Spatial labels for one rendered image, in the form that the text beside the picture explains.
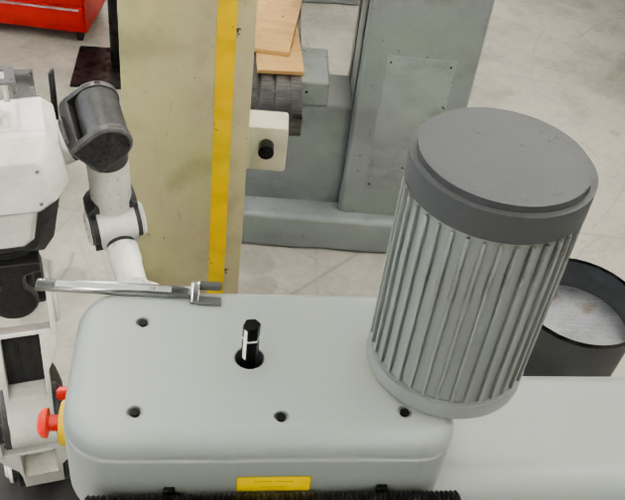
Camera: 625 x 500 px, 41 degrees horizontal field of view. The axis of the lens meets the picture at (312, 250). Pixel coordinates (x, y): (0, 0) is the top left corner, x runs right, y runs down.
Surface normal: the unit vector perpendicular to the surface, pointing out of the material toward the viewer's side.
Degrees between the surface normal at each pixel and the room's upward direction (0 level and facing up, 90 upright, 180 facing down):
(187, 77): 90
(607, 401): 0
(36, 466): 30
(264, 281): 0
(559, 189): 0
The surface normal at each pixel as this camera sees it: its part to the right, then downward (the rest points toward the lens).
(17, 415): 0.32, 0.28
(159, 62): 0.08, 0.65
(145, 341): 0.11, -0.76
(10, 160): 0.29, -0.08
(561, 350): -0.46, 0.58
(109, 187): 0.36, 0.77
